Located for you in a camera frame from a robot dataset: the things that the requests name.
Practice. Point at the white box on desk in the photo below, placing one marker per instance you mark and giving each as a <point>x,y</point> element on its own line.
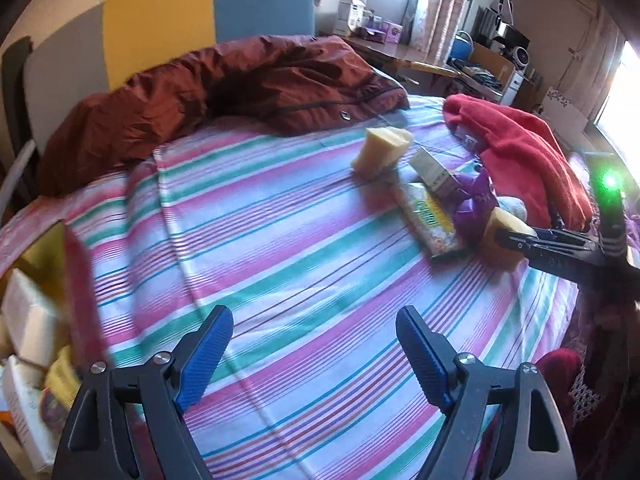
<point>352,15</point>

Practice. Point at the purple plastic packet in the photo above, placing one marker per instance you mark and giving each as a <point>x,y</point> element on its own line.
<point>472,210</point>

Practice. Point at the clear cracker packet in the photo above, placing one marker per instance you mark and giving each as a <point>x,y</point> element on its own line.
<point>430,220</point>

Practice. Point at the wooden desk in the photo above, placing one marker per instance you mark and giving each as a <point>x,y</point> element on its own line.
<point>400,55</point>

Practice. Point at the white printed carton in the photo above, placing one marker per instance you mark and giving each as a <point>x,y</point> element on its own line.
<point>565,105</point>

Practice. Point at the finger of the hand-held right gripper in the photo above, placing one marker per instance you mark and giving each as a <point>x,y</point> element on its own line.
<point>550,241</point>
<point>565,265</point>

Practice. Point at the black appliance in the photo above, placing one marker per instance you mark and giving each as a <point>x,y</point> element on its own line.
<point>510,40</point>

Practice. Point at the maroon padded jacket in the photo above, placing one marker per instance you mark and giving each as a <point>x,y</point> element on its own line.
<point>225,90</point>

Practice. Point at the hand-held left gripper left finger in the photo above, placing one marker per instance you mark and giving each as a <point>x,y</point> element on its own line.
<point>205,360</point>

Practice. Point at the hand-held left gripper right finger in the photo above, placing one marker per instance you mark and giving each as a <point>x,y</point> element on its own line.
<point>422,360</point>

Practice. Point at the red sweater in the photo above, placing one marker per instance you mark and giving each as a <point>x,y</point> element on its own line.
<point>520,150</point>

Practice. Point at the dark red cloth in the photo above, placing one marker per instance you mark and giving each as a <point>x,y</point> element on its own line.
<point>557,375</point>

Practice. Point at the pink storage box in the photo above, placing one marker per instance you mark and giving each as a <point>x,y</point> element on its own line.
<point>82,300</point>

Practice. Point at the white soft item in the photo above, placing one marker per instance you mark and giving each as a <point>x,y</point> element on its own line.
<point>512,205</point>

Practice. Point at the pink cloth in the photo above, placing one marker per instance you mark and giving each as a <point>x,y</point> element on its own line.
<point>631,225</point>

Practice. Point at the white cardboard box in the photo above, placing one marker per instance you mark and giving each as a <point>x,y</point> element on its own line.
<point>30,315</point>
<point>22,410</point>

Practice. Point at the grey yellow blue headboard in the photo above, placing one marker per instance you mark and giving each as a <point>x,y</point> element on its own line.
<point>150,25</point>

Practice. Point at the striped bed sheet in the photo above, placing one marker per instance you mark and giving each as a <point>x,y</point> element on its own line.
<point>275,240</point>

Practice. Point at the small green white carton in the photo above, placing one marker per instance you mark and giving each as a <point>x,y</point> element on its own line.
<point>435,172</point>

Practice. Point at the blue plastic container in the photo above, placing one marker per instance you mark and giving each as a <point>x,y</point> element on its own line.
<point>462,47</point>

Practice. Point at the brown cardboard box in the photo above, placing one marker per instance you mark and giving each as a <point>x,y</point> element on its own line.
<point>492,62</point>

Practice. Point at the white bed rail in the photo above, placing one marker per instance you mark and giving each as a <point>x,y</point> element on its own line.
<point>17,175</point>

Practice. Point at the purple box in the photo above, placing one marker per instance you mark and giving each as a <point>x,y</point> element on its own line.
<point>387,30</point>

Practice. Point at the checked curtain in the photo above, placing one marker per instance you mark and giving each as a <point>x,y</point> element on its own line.
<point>445,5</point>

